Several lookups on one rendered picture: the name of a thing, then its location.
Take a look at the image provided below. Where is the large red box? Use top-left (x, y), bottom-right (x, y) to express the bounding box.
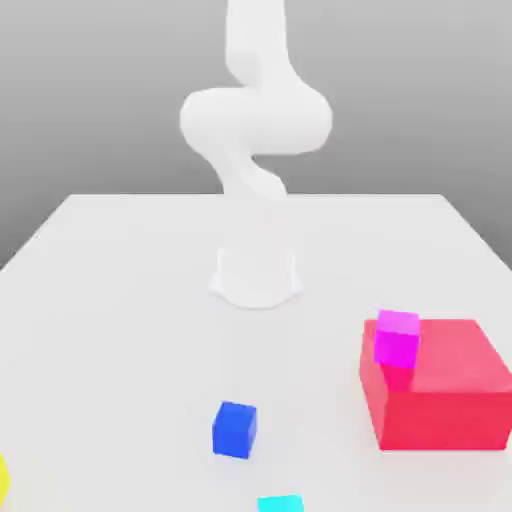
top-left (358, 318), bottom-right (512, 452)

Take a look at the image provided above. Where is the small yellow cube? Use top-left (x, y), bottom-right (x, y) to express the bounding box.
top-left (0, 452), bottom-right (11, 504)

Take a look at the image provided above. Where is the small magenta cube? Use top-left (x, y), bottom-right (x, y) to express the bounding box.
top-left (373, 308), bottom-right (422, 370)

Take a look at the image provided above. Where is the small cyan cube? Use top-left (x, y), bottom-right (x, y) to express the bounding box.
top-left (256, 494), bottom-right (306, 512)

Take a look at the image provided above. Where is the small blue cube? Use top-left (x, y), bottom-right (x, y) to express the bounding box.
top-left (211, 400), bottom-right (258, 460)

